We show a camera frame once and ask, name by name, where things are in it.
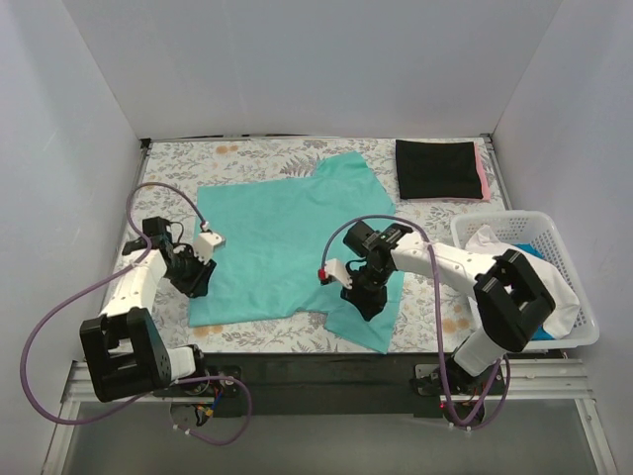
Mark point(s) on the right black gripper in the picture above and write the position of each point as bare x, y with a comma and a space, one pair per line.
364, 299

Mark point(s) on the folded pink t shirt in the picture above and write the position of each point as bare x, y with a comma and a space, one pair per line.
485, 187

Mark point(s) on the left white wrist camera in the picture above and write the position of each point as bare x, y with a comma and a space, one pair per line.
206, 242

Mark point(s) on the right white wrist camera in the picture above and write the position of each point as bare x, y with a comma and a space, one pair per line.
334, 271

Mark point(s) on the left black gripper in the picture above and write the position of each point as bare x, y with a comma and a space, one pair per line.
195, 279

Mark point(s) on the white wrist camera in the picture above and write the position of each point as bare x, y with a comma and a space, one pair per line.
334, 271
206, 242

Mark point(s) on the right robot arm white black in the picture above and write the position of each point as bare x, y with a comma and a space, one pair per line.
512, 300

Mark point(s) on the white plastic basket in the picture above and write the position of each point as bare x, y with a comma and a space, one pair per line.
539, 230

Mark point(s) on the teal t shirt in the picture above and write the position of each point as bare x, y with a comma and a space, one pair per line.
276, 233

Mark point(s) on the aluminium front rail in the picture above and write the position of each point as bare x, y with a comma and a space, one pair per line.
522, 378

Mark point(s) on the white t shirt in basket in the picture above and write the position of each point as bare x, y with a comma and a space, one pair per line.
561, 322

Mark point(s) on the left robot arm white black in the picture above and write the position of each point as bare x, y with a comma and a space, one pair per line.
123, 349

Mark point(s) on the floral table cloth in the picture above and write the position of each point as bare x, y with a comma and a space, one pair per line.
190, 165

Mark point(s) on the folded black t shirt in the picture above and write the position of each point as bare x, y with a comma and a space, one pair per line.
437, 170

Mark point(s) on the blue t shirt in basket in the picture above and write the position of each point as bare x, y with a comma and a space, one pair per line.
540, 334

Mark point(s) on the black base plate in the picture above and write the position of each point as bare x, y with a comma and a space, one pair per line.
313, 402

